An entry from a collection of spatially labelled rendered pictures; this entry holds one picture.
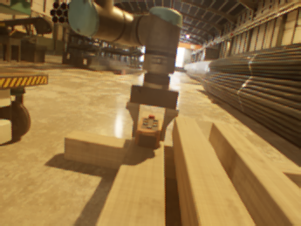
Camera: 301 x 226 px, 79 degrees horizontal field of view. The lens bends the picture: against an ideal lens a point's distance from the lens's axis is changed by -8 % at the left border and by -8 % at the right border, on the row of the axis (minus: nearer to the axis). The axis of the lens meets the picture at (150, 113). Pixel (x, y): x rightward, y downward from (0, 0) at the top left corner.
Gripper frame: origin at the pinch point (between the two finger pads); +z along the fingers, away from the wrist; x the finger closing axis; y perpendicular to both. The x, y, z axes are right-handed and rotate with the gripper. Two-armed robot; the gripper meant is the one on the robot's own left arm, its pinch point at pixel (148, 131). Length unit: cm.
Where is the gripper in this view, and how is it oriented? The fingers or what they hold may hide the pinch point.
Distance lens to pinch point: 58.4
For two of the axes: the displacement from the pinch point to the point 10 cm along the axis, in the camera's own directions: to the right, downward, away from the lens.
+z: -1.4, 9.6, 2.3
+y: -0.6, 2.3, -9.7
